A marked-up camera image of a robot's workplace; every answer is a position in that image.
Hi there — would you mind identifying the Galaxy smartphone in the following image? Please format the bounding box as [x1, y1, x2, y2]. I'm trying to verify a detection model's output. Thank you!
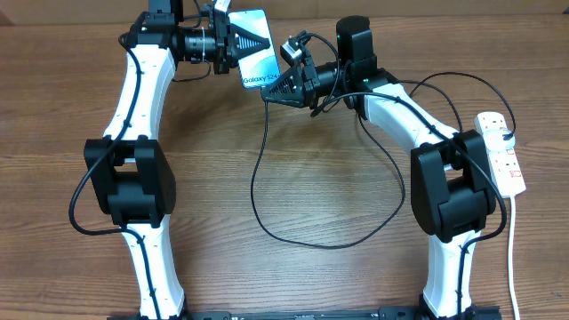
[228, 9, 281, 89]

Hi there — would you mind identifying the black charging cable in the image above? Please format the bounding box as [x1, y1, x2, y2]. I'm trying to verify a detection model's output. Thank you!
[250, 71, 517, 250]

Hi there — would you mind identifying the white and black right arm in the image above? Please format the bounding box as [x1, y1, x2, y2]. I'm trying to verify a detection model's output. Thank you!
[261, 15, 508, 319]

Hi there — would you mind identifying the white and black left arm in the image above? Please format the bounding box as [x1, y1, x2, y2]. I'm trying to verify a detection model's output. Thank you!
[68, 1, 275, 319]

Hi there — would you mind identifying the white charger plug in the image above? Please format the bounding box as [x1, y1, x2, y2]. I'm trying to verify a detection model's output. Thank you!
[482, 129, 516, 153]

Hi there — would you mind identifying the white power strip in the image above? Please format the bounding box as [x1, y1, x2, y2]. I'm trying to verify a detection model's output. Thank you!
[474, 112, 526, 198]

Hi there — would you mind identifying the white power strip cord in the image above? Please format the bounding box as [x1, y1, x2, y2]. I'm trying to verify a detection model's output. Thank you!
[507, 195, 521, 320]

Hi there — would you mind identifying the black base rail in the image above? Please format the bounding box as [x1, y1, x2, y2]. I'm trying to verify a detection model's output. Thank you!
[107, 306, 502, 320]

